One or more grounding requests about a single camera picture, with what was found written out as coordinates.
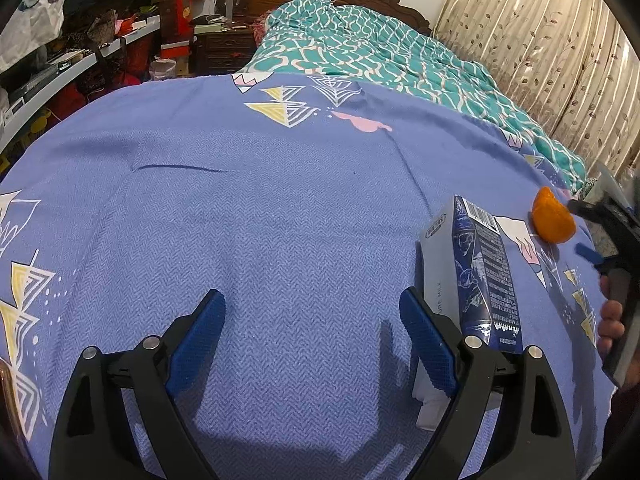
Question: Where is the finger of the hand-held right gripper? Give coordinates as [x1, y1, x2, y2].
[575, 243, 612, 267]
[566, 200, 607, 222]

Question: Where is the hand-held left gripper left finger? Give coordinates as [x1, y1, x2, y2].
[50, 287, 227, 480]

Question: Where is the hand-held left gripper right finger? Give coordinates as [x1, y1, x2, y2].
[398, 286, 578, 480]

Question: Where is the small orange peel half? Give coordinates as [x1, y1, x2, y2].
[530, 186, 576, 245]

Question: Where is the dark blue milk carton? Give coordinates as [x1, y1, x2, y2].
[412, 194, 525, 431]

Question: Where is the person's right hand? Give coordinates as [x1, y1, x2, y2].
[596, 276, 626, 357]

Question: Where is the blue printed blanket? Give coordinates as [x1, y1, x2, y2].
[0, 72, 616, 480]

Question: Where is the beige leaf pattern curtain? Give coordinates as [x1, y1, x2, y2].
[432, 0, 640, 186]

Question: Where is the teal patterned quilt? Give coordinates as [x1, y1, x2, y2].
[235, 0, 588, 193]

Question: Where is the red gift box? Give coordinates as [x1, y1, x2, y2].
[157, 42, 193, 62]

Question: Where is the dark wooden nightstand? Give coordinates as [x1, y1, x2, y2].
[192, 25, 261, 78]

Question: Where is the grey storage shelf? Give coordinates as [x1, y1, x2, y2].
[0, 0, 176, 156]

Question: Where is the brown bag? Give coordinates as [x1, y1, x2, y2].
[87, 15, 126, 47]

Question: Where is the tall red box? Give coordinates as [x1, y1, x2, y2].
[161, 0, 196, 46]

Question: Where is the white cactus print cloth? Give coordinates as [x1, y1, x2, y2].
[0, 0, 71, 71]

